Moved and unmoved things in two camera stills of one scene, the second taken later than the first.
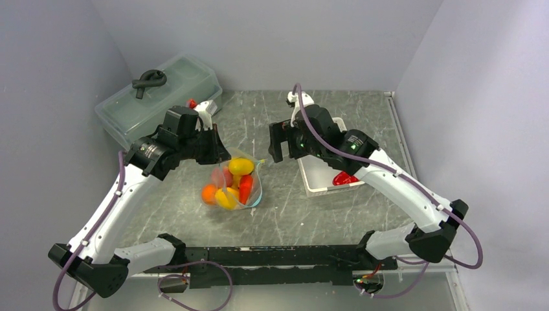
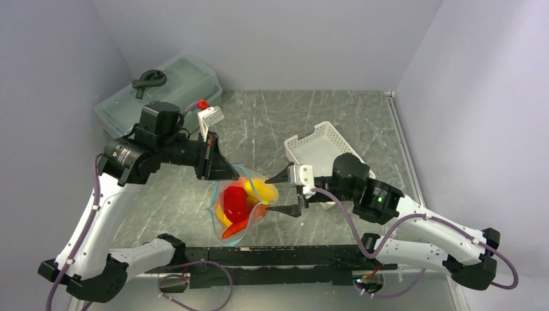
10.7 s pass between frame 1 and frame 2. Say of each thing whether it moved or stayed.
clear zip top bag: moved
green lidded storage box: stayed
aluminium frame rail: stayed
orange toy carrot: moved
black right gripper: moved
